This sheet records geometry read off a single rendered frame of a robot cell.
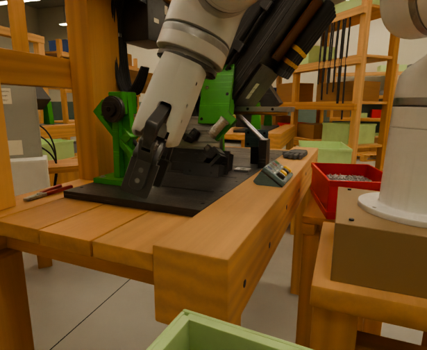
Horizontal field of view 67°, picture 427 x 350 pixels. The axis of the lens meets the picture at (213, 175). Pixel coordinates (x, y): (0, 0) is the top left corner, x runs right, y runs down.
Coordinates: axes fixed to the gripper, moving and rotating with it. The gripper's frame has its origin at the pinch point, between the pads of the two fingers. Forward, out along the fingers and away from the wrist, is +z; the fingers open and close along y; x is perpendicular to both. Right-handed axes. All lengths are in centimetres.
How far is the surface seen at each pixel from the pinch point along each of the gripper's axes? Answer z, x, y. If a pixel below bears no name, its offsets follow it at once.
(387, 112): -106, 173, -312
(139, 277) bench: 24.7, 1.7, -26.2
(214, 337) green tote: 6.9, 11.7, 15.8
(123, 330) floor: 98, -3, -116
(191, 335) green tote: 7.9, 10.1, 14.8
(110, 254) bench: 18.4, -4.2, -18.0
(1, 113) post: 4, -43, -37
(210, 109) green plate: -18, 2, -74
